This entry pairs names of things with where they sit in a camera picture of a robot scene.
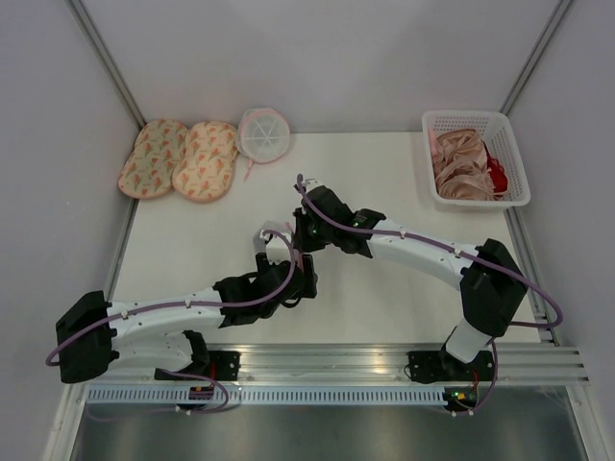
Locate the floral peach laundry bag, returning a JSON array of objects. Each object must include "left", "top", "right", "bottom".
[
  {"left": 117, "top": 119, "right": 188, "bottom": 200},
  {"left": 172, "top": 121, "right": 238, "bottom": 203}
]

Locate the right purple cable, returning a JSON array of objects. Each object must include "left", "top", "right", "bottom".
[{"left": 293, "top": 173, "right": 564, "bottom": 418}]

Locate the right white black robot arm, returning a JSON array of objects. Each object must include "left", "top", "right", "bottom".
[{"left": 293, "top": 184, "right": 528, "bottom": 379}]

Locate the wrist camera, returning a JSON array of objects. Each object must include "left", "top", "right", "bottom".
[
  {"left": 253, "top": 230, "right": 273, "bottom": 254},
  {"left": 300, "top": 179, "right": 324, "bottom": 194}
]

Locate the left floral peach laundry bag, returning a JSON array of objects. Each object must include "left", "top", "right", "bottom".
[{"left": 117, "top": 119, "right": 188, "bottom": 200}]

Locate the right aluminium frame post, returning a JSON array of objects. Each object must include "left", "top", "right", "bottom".
[{"left": 500, "top": 0, "right": 577, "bottom": 115}]

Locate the right floral peach laundry bag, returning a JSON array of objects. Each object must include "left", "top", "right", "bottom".
[{"left": 172, "top": 121, "right": 238, "bottom": 203}]

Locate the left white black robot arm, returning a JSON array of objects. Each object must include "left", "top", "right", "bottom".
[{"left": 47, "top": 253, "right": 318, "bottom": 384}]

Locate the aluminium frame post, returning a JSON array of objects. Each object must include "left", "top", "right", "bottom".
[
  {"left": 65, "top": 0, "right": 146, "bottom": 129},
  {"left": 500, "top": 0, "right": 577, "bottom": 115}
]

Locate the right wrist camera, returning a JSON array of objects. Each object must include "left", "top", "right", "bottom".
[{"left": 300, "top": 179, "right": 324, "bottom": 194}]

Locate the white pink mesh laundry bag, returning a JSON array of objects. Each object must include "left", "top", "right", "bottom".
[{"left": 258, "top": 221, "right": 303, "bottom": 269}]

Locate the white plastic basket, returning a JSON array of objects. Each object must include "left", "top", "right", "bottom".
[{"left": 422, "top": 109, "right": 530, "bottom": 211}]

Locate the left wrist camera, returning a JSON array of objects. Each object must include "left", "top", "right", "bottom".
[{"left": 253, "top": 230, "right": 273, "bottom": 254}]

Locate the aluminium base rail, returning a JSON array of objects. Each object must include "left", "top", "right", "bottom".
[{"left": 74, "top": 341, "right": 591, "bottom": 386}]

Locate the pink bras pile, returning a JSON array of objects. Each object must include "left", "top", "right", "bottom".
[{"left": 428, "top": 129, "right": 496, "bottom": 201}]

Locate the white slotted cable duct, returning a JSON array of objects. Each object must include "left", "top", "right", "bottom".
[{"left": 86, "top": 384, "right": 446, "bottom": 406}]

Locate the left aluminium frame post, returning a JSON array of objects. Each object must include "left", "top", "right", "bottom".
[{"left": 65, "top": 0, "right": 146, "bottom": 129}]

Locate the red bra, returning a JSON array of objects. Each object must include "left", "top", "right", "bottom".
[{"left": 483, "top": 144, "right": 508, "bottom": 197}]

